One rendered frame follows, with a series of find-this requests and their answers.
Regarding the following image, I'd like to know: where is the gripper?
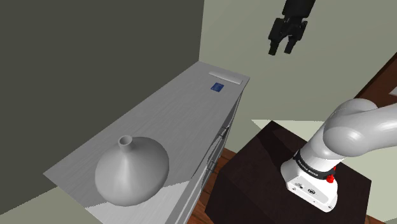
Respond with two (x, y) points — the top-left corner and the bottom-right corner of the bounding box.
(267, 0), (316, 57)

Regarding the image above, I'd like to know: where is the grey flat remote control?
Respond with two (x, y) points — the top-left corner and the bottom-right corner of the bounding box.
(207, 70), (243, 85)

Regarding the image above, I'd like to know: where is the brown wooden door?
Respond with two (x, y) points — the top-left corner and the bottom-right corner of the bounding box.
(353, 51), (397, 108)

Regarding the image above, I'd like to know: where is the grey chest of drawers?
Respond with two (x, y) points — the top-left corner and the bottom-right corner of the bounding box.
(43, 60), (251, 224)

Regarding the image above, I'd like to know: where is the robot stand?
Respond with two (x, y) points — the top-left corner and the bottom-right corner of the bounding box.
(204, 120), (372, 224)

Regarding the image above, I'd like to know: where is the grey round vase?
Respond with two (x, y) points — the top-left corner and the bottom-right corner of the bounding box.
(94, 134), (171, 207)

